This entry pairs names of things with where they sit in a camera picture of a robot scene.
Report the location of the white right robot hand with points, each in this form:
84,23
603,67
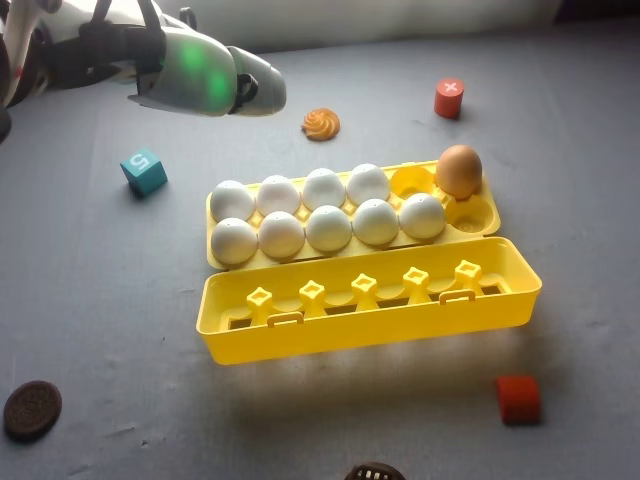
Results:
200,75

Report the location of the yellowish brown egg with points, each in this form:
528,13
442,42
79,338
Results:
459,170

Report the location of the yellow plastic egg box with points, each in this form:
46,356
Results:
370,320

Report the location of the teal number cube block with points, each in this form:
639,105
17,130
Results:
143,171

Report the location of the orange swirl toy cookie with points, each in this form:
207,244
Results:
321,124

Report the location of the grey table cloth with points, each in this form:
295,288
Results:
125,300

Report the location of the red cylinder block with cross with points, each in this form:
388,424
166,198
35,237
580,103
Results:
449,99

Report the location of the chocolate sandwich toy cookie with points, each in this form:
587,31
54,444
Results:
32,411

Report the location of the brown lattice toy biscuit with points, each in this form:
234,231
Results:
374,472

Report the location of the red rounded wooden block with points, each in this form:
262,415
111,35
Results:
519,400

